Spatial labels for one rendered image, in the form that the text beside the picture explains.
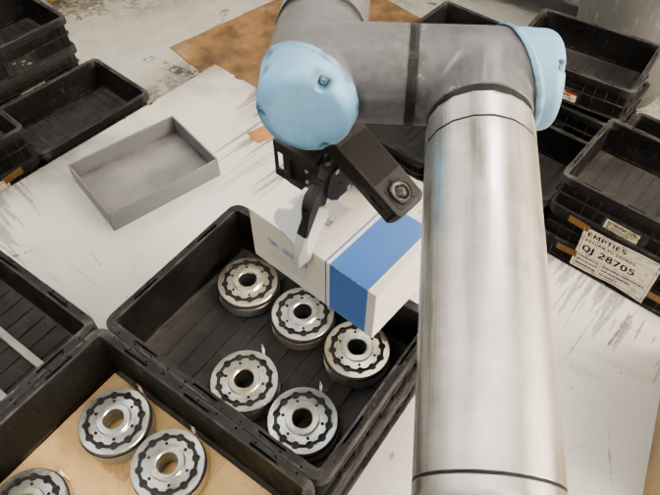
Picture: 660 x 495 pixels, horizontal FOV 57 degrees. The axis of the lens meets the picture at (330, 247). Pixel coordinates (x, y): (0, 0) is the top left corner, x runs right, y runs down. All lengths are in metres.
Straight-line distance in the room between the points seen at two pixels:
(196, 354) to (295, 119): 0.62
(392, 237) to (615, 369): 0.62
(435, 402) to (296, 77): 0.23
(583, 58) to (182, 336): 1.71
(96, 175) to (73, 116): 0.77
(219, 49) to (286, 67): 2.70
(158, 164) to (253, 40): 1.76
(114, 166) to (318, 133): 1.10
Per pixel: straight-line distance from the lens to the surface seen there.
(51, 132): 2.21
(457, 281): 0.34
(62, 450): 0.99
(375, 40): 0.45
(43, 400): 0.95
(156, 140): 1.55
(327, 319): 0.97
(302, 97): 0.43
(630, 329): 1.29
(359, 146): 0.63
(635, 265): 1.76
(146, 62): 3.13
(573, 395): 1.17
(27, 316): 1.13
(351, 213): 0.74
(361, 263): 0.69
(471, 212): 0.36
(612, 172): 1.90
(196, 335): 1.02
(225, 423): 0.83
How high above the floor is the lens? 1.69
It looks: 51 degrees down
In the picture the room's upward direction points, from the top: straight up
